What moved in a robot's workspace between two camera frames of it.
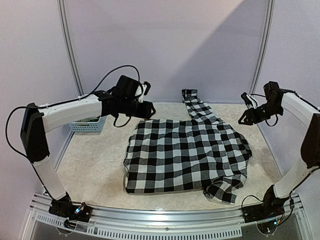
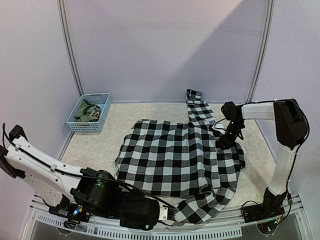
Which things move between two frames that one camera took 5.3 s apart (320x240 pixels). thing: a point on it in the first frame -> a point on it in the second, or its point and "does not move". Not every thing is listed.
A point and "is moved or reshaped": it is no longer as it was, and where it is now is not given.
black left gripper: x=146 y=112 -> x=141 y=227
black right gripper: x=253 y=115 -> x=225 y=141
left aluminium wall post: x=62 y=6 does not move
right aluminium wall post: x=265 y=45 does not move
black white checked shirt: x=169 y=155 is moved or reshaped
